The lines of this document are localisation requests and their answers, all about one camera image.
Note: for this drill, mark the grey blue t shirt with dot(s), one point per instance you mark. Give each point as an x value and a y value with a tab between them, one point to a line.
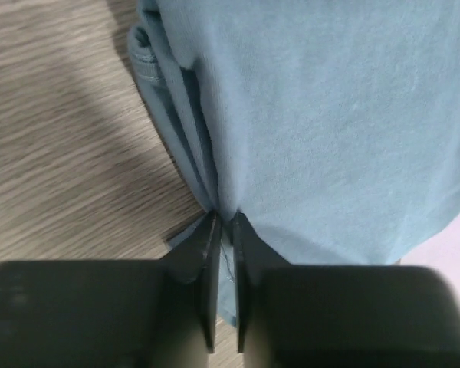
334	126

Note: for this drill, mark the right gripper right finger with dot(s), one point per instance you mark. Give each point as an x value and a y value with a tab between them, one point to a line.
295	315

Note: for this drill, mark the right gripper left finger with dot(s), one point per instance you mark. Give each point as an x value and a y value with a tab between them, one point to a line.
114	313

